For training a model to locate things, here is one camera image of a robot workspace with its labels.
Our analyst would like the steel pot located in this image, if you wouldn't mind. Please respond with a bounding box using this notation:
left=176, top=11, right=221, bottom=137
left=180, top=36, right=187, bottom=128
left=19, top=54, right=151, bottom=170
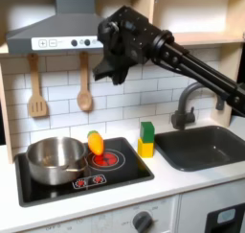
left=25, top=135, right=90, bottom=186

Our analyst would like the dark grey tap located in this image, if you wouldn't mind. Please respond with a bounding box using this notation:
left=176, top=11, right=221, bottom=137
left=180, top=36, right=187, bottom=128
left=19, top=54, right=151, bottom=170
left=170, top=82, right=226, bottom=130

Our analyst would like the green block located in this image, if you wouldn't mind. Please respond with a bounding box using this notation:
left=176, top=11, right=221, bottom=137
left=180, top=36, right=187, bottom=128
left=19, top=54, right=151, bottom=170
left=139, top=121, right=156, bottom=144

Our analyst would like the grey range hood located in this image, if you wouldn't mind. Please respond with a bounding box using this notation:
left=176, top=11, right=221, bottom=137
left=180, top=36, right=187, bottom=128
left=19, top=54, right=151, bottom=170
left=5, top=0, right=109, bottom=56

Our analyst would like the yellow block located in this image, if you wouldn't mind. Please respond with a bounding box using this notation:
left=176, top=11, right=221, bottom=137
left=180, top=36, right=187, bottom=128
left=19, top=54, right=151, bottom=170
left=137, top=137, right=156, bottom=158

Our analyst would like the slotted wooden spatula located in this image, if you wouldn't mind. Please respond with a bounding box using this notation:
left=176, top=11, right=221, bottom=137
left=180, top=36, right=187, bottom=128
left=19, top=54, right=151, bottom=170
left=27, top=53, right=50, bottom=119

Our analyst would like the dark grey sink basin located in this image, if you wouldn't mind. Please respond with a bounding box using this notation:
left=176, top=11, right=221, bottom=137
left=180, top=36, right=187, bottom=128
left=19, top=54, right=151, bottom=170
left=153, top=125, right=245, bottom=173

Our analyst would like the black appliance door window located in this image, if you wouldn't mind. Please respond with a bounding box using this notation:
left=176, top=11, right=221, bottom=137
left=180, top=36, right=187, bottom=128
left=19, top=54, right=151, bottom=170
left=204, top=202, right=245, bottom=233

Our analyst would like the white oven control panel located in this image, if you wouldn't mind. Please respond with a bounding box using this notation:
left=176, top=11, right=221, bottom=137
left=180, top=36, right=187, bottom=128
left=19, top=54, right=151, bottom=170
left=18, top=195, right=180, bottom=233

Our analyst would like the grey oven knob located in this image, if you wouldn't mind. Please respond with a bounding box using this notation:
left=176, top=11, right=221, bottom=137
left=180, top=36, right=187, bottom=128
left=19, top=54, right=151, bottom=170
left=132, top=211, right=154, bottom=233

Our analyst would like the black toy stove top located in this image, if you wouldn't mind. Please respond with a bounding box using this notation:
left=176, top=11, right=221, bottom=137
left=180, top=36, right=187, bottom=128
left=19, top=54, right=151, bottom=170
left=13, top=136, right=156, bottom=208

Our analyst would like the orange toy carrot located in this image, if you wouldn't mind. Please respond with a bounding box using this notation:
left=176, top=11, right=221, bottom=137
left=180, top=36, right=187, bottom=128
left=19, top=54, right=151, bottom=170
left=86, top=129, right=105, bottom=157

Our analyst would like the wooden spoon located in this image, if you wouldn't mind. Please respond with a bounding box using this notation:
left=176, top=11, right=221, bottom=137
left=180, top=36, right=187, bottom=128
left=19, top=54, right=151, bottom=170
left=76, top=51, right=94, bottom=112

